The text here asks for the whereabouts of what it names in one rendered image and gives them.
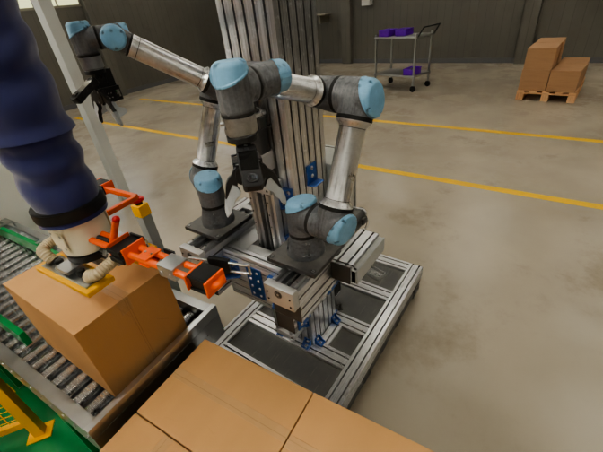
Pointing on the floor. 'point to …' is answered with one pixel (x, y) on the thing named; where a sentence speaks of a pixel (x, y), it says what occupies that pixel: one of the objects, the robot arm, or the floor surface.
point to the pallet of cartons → (551, 71)
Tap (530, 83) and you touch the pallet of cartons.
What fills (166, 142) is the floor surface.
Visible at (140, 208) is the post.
